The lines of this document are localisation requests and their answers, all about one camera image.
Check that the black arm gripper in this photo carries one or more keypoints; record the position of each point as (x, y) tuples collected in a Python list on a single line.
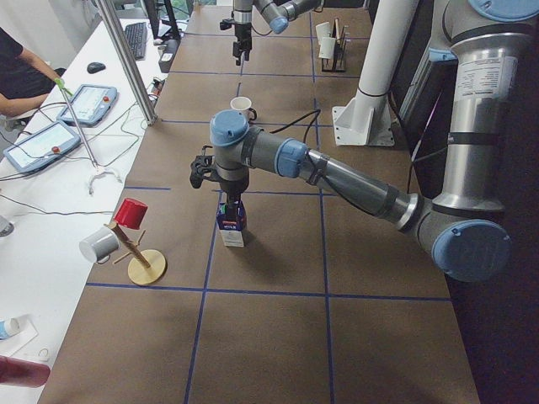
[(242, 32), (232, 186)]

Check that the blue Pascual milk carton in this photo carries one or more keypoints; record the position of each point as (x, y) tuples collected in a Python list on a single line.
[(232, 221)]

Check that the white smiley face mug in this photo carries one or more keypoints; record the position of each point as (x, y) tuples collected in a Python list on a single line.
[(244, 106)]

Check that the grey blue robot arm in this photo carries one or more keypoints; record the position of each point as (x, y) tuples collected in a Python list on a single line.
[(346, 210), (276, 16)]

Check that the white ribbed HOME cup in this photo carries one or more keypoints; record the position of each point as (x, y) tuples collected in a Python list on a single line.
[(327, 48)]

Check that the red cup on stand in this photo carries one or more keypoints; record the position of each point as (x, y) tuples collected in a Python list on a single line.
[(131, 213)]

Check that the grey white cup on stand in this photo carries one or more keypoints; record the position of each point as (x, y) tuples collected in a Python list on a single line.
[(97, 247)]

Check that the black keyboard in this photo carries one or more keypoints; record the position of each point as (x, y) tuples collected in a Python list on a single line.
[(136, 37)]

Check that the wooden mug tree stand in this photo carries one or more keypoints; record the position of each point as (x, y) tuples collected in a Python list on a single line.
[(145, 267)]

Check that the black computer mouse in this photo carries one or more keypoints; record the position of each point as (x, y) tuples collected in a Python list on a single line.
[(95, 67)]

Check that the far teach pendant tablet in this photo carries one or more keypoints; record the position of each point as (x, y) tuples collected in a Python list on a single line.
[(92, 102)]

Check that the teach pendant tablet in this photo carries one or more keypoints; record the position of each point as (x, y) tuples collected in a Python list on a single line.
[(42, 148), (92, 102)]

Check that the metal reacher grabber tool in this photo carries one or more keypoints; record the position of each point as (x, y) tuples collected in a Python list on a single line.
[(68, 116)]

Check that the near teach pendant tablet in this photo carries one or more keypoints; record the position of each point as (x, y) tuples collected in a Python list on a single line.
[(42, 148)]

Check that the seated person black shirt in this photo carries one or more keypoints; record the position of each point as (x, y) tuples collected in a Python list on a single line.
[(26, 80)]

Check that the dark red bottle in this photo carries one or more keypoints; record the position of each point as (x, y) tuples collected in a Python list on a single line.
[(20, 372)]

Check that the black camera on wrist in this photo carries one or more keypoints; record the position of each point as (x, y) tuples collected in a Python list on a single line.
[(226, 24), (202, 168)]

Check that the black wire cup rack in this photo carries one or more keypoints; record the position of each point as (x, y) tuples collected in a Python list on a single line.
[(338, 63)]

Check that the aluminium frame post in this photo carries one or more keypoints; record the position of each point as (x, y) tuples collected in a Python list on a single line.
[(127, 60)]

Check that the white camera pole base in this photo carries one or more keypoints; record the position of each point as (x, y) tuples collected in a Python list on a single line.
[(365, 120)]

